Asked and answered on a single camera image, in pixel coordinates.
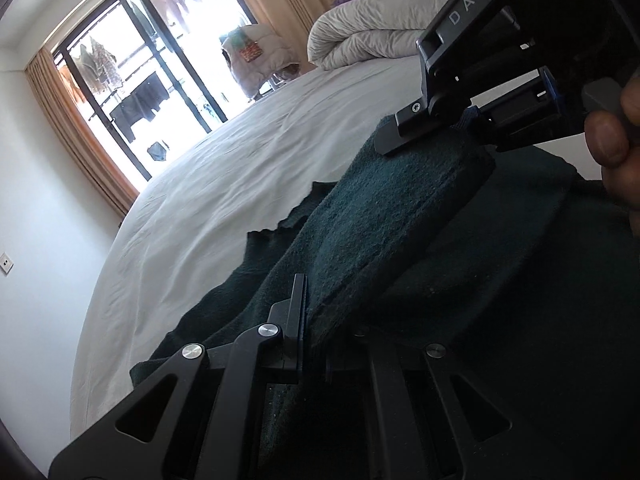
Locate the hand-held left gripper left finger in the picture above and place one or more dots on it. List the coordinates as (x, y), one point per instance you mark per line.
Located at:
(301, 310)

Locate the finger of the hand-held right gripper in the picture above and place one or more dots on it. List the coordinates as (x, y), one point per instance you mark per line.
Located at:
(525, 110)
(410, 127)

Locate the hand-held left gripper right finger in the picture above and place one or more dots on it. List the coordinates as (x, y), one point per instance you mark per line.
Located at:
(392, 390)

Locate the dark green knit sweater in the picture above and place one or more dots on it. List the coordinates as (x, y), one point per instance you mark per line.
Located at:
(400, 210)

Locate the person's right hand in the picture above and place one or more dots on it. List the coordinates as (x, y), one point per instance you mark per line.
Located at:
(607, 137)

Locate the folded beige duvet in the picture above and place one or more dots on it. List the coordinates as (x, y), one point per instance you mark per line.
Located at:
(375, 20)

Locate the bed with white sheet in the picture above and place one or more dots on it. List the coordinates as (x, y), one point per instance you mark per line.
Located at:
(225, 170)

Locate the white quilt on drying rack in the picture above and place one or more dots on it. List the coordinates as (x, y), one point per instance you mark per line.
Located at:
(255, 55)

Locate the black framed glass sliding door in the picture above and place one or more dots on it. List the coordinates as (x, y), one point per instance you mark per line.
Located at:
(167, 57)

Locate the hanging black garment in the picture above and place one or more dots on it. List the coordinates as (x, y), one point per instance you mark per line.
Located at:
(142, 97)

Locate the hanging patterned garments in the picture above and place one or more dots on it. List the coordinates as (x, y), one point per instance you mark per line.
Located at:
(97, 62)

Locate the white wall socket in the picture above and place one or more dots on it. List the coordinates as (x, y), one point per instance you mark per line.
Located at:
(5, 263)

